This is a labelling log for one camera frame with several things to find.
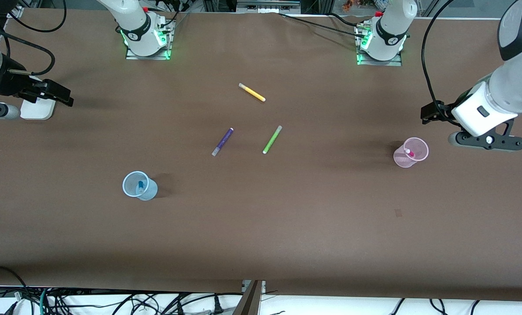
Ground white desk lamp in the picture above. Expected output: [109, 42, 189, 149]
[20, 75, 56, 121]

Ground pink plastic cup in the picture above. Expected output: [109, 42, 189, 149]
[393, 137, 429, 169]

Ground blue plastic cup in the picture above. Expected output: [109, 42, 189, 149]
[122, 171, 158, 201]

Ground green marker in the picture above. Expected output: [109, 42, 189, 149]
[262, 125, 283, 154]

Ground purple marker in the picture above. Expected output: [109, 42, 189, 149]
[212, 127, 234, 157]

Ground yellow marker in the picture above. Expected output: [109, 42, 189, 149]
[238, 83, 266, 102]

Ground grey box behind table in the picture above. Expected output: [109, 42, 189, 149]
[236, 0, 302, 13]

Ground black right arm cable loop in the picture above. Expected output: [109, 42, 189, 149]
[7, 0, 67, 34]

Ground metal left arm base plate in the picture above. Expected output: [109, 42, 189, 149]
[356, 24, 403, 67]

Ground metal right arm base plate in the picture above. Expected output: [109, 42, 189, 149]
[125, 17, 173, 61]

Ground black cable across table edge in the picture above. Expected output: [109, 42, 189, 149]
[278, 12, 366, 39]

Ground black floor cable loop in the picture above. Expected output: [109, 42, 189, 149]
[0, 265, 28, 315]

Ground table frame leg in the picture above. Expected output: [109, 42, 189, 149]
[233, 280, 266, 315]

